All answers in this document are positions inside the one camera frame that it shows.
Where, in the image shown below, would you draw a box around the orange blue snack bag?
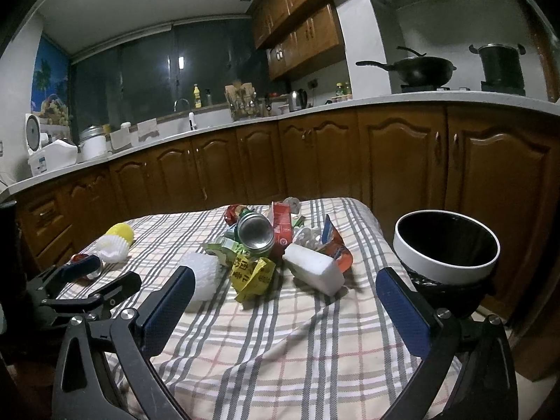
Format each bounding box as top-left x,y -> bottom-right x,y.
319,214 -> 353,273

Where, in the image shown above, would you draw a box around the yellow snack wrapper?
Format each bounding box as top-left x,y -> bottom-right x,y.
230,254 -> 276,303

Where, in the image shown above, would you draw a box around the crushed green soda can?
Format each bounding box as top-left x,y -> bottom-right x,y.
224,210 -> 274,257

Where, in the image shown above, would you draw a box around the red snack wrapper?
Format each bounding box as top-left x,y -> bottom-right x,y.
223,204 -> 249,226

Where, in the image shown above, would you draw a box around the white round trash bin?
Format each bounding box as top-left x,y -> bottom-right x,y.
393,210 -> 501,317

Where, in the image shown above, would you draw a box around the wooden lower kitchen cabinets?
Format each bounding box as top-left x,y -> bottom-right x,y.
15,103 -> 559,329

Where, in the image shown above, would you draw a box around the white foam block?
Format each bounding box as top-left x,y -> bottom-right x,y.
283,244 -> 344,296

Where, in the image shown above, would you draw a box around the white storage box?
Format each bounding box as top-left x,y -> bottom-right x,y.
28,139 -> 78,176

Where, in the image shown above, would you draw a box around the white lidded pot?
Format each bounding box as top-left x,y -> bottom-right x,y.
80,125 -> 107,161

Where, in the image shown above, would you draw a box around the green plastic snack bag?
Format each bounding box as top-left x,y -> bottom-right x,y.
202,237 -> 240,266

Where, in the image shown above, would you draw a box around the plaid tablecloth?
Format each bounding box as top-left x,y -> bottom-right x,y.
56,196 -> 462,420

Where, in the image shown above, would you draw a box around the silver blue crumpled wrapper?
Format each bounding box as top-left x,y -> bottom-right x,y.
283,196 -> 301,214

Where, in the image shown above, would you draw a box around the sink faucet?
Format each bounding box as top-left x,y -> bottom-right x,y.
174,98 -> 197,133

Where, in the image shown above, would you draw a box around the yellow oil bottle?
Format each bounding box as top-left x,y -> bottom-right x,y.
193,84 -> 202,108

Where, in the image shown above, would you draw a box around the utensil dish rack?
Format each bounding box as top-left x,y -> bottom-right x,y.
225,80 -> 258,120

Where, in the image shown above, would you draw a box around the black wok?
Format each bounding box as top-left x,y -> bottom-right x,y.
356,45 -> 456,88

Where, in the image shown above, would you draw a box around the steel electric kettle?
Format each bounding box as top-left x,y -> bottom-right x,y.
288,88 -> 308,112

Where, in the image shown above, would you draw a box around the black stock pot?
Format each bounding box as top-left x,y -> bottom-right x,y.
469,43 -> 526,96

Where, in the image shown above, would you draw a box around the tropical wall poster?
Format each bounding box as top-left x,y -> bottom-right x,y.
30,36 -> 70,126

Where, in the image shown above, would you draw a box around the wooden upper wall cabinets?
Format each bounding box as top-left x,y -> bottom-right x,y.
249,0 -> 344,81

